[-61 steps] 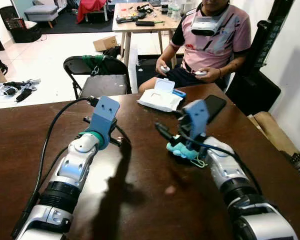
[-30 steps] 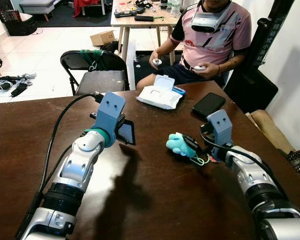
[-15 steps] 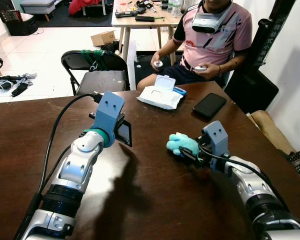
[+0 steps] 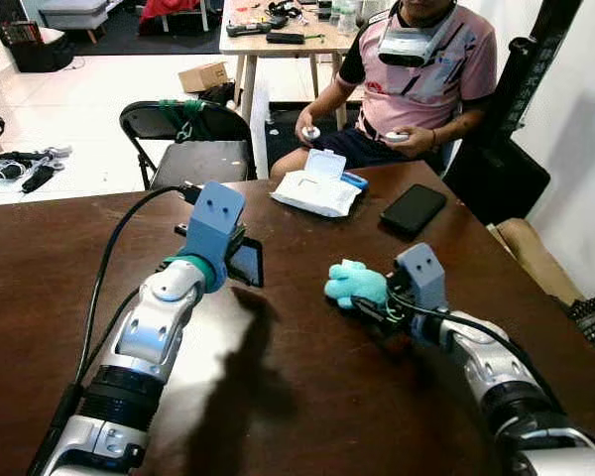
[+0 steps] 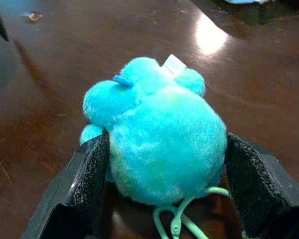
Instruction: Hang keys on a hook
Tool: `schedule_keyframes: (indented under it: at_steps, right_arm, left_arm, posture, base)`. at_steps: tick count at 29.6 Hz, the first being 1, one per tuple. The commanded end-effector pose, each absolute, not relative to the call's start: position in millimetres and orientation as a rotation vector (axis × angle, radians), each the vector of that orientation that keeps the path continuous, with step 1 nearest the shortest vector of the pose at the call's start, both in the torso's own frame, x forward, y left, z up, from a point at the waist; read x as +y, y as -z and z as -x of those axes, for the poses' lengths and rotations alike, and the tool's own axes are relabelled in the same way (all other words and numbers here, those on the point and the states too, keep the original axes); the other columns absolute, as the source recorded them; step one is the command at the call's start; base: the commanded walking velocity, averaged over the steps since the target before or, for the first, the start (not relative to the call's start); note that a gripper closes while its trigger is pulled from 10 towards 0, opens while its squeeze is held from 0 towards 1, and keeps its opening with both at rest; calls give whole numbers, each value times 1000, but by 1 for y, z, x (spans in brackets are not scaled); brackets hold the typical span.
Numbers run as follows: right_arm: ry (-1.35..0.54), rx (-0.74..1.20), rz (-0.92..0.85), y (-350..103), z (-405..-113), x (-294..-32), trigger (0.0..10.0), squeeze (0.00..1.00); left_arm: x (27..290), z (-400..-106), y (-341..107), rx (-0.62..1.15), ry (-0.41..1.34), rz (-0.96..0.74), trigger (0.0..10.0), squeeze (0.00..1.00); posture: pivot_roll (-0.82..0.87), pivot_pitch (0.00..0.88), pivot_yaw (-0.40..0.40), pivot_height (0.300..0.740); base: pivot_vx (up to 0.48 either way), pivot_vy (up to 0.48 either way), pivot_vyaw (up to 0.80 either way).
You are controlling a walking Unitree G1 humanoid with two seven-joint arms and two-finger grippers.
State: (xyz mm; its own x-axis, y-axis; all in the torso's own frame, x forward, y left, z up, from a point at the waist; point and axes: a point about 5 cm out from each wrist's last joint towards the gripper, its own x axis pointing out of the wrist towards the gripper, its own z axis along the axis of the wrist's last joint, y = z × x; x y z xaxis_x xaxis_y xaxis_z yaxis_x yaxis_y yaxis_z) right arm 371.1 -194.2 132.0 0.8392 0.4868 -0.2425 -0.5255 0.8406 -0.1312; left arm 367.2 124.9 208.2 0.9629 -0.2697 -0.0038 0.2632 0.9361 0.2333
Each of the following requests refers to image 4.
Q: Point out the small cardboard box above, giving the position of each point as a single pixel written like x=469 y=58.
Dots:
x=203 y=77

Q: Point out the dark grey rug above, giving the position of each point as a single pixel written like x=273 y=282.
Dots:
x=149 y=42

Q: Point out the white wet wipes pack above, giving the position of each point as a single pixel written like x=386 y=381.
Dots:
x=312 y=193

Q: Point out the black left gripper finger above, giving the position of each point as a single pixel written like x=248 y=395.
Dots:
x=246 y=266

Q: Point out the seated person in pink shirt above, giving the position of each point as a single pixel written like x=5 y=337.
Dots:
x=426 y=89

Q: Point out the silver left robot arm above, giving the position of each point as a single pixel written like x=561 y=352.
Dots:
x=144 y=337

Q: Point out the black storage crate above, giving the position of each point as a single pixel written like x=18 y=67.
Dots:
x=35 y=50

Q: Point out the grey bench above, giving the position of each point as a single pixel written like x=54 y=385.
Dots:
x=71 y=15

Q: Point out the black upright stand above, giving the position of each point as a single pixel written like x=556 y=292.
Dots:
x=496 y=178

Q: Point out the clear plastic bottle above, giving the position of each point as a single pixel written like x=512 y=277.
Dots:
x=347 y=18

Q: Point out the grey VR headset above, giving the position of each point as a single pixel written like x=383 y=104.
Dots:
x=402 y=50

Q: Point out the black remote control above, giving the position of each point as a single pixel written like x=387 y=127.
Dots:
x=286 y=38

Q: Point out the white handheld controller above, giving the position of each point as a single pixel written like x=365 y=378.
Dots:
x=397 y=137
x=310 y=132

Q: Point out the black headphones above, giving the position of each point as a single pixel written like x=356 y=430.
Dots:
x=285 y=11

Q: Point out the black and white gear heap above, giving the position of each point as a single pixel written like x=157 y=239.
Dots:
x=37 y=177

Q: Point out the red cloth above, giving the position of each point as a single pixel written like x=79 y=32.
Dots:
x=174 y=8

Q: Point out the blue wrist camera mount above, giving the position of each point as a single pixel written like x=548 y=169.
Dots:
x=216 y=213
x=421 y=273

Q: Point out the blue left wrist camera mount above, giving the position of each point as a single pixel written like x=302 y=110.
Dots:
x=216 y=213

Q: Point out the black folding chair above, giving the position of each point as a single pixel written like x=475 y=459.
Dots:
x=203 y=164

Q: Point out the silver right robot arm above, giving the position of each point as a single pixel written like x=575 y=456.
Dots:
x=486 y=367

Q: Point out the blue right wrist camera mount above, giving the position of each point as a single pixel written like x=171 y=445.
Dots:
x=421 y=273

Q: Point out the flat cardboard slab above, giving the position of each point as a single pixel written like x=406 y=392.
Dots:
x=535 y=258

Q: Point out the black smartphone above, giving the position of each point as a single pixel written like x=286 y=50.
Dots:
x=414 y=209

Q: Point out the dark handheld gadget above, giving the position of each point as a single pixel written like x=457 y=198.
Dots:
x=248 y=30

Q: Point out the light wooden table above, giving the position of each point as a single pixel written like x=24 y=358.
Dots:
x=248 y=45

